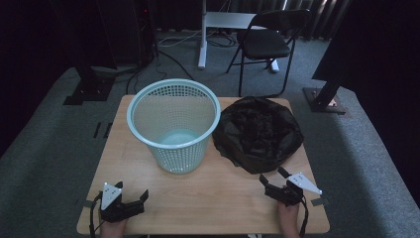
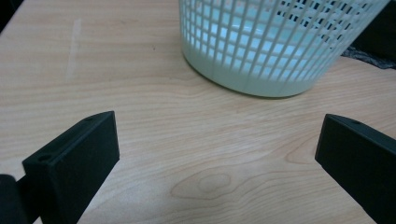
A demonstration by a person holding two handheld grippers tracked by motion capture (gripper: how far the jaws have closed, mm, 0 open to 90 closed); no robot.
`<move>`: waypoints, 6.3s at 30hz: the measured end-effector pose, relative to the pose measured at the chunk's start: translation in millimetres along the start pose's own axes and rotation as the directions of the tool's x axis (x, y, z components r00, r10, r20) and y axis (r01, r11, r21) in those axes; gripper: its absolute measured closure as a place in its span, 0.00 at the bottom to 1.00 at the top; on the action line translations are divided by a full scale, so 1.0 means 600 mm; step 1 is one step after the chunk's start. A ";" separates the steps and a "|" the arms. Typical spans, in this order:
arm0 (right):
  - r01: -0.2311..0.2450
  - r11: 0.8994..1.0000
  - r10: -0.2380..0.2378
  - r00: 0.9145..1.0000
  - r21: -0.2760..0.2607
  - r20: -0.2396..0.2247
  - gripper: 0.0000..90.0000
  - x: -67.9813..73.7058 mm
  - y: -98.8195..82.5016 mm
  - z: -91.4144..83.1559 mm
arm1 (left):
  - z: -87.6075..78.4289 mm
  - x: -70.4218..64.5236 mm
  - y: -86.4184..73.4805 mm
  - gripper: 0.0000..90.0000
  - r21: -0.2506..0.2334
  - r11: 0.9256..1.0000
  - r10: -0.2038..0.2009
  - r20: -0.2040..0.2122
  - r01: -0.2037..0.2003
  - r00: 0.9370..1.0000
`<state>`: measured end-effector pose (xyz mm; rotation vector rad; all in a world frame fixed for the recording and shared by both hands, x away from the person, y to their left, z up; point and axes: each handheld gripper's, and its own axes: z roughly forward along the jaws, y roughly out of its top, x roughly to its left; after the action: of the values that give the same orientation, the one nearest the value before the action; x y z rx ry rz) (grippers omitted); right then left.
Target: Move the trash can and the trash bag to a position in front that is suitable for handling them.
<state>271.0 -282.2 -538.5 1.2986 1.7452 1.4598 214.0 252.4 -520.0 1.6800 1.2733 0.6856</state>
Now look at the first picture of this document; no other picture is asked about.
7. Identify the person's right hand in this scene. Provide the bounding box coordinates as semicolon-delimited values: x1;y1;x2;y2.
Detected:
276;201;302;238

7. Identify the light green mesh waste basket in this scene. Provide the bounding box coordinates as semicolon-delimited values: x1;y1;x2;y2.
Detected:
126;77;222;176

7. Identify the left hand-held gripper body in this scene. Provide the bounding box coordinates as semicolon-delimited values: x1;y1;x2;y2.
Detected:
99;181;146;223

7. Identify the black equipment tower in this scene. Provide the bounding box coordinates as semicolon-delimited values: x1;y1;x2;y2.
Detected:
98;0;157;68

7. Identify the hand-held gripper cable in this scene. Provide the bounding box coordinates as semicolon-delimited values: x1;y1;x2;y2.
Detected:
88;192;104;238
297;196;310;238

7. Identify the black folding chair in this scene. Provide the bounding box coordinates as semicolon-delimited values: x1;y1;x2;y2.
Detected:
225;8;312;98

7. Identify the looped black floor cable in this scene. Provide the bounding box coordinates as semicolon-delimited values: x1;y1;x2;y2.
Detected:
125;56;157;96

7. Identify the long black floor cable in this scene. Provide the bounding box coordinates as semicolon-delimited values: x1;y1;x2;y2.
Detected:
157;49;196;81

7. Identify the white desk frame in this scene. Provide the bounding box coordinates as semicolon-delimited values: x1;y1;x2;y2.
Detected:
197;0;280;73

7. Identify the left hand-held gripper cable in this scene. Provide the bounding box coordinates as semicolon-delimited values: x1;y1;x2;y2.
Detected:
88;192;104;238

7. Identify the black plastic trash bag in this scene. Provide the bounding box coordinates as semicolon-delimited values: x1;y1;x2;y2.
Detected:
211;95;305;176

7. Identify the right hand-held gripper cable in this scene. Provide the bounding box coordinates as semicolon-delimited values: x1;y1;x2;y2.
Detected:
297;196;310;238

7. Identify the white floor cable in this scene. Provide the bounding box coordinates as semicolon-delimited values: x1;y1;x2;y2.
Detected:
157;30;203;48

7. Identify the person's left hand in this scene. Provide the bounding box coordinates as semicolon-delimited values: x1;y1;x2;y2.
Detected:
99;218;129;238

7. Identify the gray tape piece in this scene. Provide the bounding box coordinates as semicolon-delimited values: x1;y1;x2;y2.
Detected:
311;196;330;207
77;198;96;209

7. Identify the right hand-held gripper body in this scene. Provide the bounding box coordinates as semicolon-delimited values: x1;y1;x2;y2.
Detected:
264;172;323;208

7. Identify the black metal stand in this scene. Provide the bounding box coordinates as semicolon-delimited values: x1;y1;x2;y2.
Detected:
62;63;117;107
302;77;348;116

